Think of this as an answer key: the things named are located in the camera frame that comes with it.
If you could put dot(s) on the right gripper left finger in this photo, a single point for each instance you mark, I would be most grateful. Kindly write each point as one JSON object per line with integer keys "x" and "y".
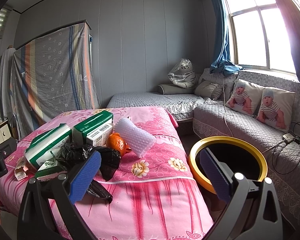
{"x": 36, "y": 220}

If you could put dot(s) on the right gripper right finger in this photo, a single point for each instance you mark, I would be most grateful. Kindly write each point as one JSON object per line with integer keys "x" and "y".
{"x": 252, "y": 208}

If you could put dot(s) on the small pink white box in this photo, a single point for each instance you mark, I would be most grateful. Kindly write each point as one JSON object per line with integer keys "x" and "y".
{"x": 21, "y": 169}

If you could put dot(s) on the green white tissue pack front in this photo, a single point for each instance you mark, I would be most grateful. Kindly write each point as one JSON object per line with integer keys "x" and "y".
{"x": 47, "y": 145}

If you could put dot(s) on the black plastic bag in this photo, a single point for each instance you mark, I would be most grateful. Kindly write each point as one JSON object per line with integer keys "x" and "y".
{"x": 82, "y": 164}

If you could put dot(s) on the green white box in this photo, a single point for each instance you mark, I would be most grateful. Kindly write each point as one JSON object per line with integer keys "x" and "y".
{"x": 94, "y": 130}

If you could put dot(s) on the orange mandarin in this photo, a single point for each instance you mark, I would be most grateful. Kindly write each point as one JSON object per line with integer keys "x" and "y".
{"x": 116, "y": 142}

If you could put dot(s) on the white foam wrap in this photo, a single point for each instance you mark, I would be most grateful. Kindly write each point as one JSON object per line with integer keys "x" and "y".
{"x": 139, "y": 140}

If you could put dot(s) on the small green white packet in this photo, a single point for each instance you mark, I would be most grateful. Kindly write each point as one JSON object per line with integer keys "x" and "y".
{"x": 49, "y": 170}

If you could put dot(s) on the yellow rimmed trash bin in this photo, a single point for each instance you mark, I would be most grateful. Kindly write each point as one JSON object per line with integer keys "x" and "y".
{"x": 238, "y": 154}

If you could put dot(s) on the white drawer cabinet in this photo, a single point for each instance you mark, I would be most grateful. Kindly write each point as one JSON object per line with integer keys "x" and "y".
{"x": 5, "y": 131}

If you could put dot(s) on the white power adapter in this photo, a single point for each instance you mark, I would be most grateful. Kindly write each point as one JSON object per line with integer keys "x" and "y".
{"x": 288, "y": 138}

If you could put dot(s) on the pink floral table cloth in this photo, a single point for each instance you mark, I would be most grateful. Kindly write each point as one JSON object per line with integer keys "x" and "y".
{"x": 154, "y": 197}

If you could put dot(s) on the grey quilted sofa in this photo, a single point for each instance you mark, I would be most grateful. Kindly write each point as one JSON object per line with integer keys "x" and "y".
{"x": 212, "y": 117}

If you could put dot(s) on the baby print pillow right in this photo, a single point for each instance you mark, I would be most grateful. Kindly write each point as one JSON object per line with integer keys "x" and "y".
{"x": 276, "y": 108}

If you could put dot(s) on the baby print pillow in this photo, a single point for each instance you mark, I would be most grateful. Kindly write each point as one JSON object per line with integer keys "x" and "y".
{"x": 276, "y": 108}
{"x": 245, "y": 98}

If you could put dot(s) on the baby print pillow left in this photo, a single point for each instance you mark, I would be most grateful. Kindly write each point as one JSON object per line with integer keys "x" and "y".
{"x": 245, "y": 98}

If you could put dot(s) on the grey cushion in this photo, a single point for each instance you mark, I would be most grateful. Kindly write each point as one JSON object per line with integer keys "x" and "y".
{"x": 207, "y": 89}

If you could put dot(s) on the blue curtain left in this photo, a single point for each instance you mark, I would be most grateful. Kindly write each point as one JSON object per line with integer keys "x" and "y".
{"x": 221, "y": 62}

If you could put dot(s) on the grey bolster pillow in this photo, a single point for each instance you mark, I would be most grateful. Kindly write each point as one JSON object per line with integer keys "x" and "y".
{"x": 171, "y": 89}

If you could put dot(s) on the plastic wrapped tiger toy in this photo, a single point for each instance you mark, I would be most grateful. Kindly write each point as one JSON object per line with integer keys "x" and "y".
{"x": 183, "y": 74}

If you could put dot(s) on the window frame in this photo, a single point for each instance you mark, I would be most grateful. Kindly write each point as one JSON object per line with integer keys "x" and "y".
{"x": 258, "y": 35}

